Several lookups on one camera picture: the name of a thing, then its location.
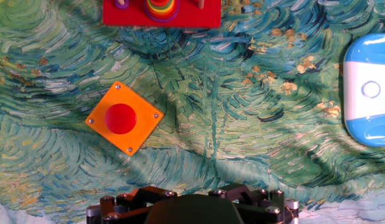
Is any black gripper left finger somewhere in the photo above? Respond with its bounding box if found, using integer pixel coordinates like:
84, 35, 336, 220
86, 185, 178, 224

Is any white and blue desk lamp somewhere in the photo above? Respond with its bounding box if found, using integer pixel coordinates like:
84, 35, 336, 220
343, 32, 385, 147

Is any orange box with red button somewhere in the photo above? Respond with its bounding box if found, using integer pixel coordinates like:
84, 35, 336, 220
85, 80, 165, 156

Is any red ring stacking toy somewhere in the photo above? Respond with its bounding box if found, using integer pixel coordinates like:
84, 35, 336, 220
102, 0, 223, 29

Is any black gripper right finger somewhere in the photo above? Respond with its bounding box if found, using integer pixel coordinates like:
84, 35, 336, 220
207, 183, 300, 224

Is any painted landscape tablecloth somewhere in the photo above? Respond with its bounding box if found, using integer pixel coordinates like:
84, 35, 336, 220
0, 0, 385, 224

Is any rainbow ring stack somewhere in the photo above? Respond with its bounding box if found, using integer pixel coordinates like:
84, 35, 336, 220
144, 0, 180, 23

